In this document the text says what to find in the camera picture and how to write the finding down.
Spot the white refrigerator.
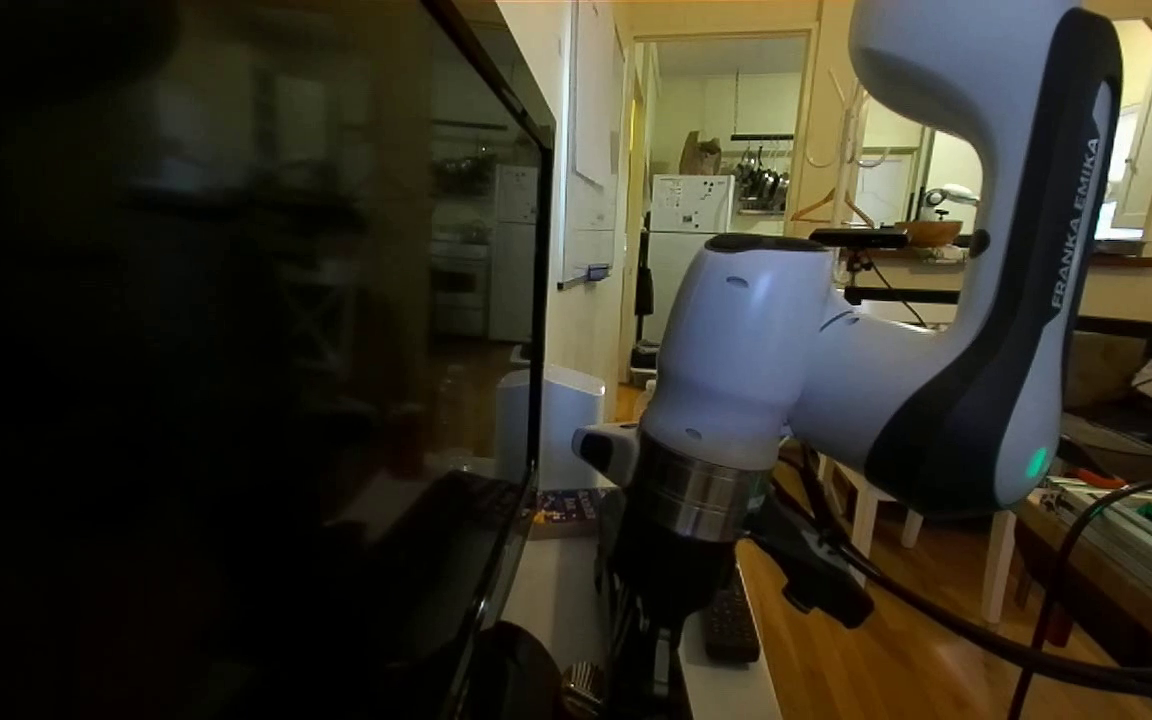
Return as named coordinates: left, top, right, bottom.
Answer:
left=643, top=175, right=737, bottom=346

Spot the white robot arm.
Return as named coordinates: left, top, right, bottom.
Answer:
left=577, top=0, right=1122, bottom=720

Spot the white waste bin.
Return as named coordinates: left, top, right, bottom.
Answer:
left=495, top=367, right=607, bottom=491

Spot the white wooden chair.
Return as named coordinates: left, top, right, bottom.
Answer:
left=814, top=454, right=1024, bottom=627

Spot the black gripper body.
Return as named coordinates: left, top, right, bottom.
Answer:
left=603, top=509, right=758, bottom=720

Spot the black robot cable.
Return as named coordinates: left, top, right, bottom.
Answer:
left=774, top=454, right=1152, bottom=720

